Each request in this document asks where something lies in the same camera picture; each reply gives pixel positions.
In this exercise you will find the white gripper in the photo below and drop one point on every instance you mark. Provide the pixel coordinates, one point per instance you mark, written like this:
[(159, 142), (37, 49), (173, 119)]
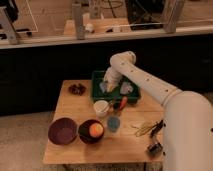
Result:
[(110, 86)]

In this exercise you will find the blue sponge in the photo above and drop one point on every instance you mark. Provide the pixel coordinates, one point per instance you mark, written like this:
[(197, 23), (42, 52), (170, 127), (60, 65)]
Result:
[(103, 87)]

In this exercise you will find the green plastic tray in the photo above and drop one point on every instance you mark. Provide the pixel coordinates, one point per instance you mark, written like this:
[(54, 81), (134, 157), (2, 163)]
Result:
[(98, 94)]

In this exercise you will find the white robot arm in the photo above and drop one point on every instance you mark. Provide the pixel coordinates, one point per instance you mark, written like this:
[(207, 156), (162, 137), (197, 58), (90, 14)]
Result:
[(188, 116)]

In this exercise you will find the crumpled clear plastic wrap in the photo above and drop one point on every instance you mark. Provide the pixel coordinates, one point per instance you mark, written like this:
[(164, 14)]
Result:
[(126, 88)]

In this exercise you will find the white paper cup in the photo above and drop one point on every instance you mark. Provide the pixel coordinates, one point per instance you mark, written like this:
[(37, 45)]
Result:
[(101, 108)]

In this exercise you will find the blue plastic cup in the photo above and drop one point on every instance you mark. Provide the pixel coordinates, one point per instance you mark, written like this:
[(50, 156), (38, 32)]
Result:
[(113, 123)]

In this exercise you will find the orange fruit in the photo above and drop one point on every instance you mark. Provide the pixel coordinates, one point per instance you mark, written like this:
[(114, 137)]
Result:
[(96, 130)]

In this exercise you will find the dark bowl with fruit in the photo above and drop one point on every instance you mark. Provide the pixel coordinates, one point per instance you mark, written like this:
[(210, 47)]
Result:
[(83, 132)]

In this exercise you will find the yellow green sticks bundle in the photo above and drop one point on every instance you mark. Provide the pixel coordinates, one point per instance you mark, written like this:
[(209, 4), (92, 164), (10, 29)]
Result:
[(143, 129)]

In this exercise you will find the wooden background table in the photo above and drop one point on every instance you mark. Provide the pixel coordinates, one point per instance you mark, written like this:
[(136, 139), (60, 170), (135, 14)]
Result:
[(100, 26)]

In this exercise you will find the empty purple bowl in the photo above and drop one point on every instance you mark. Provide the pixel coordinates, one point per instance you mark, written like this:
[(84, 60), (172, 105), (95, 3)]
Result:
[(62, 131)]

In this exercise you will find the red handled tool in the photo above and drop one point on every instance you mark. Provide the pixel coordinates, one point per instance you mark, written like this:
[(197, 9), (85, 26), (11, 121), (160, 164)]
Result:
[(120, 104)]

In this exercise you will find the middle metal frame post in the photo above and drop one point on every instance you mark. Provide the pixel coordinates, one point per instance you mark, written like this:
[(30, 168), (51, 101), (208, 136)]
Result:
[(78, 21)]

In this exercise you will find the metal frame post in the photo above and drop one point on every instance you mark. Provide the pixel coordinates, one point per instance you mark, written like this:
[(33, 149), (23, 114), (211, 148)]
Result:
[(171, 14), (8, 28), (78, 21)]

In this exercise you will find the right metal frame post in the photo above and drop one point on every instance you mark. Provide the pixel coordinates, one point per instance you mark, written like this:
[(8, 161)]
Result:
[(171, 14)]

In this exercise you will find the left metal frame post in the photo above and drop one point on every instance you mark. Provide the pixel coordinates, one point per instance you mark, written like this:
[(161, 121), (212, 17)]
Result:
[(8, 28)]

